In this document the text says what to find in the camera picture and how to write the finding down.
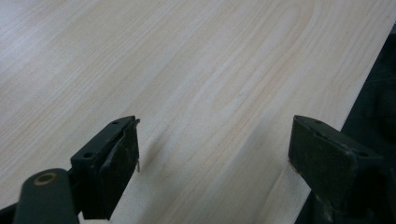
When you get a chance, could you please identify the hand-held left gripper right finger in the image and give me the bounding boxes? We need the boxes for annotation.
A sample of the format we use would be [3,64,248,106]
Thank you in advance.
[288,114,386,216]

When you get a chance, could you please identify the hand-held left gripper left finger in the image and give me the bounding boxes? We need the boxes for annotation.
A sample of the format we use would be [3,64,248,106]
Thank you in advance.
[70,115,141,221]

